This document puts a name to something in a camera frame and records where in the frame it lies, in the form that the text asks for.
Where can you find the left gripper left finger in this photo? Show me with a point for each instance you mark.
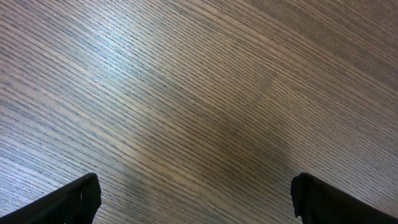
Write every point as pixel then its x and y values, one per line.
pixel 76 202

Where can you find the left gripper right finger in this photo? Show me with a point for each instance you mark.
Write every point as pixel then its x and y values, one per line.
pixel 317 202

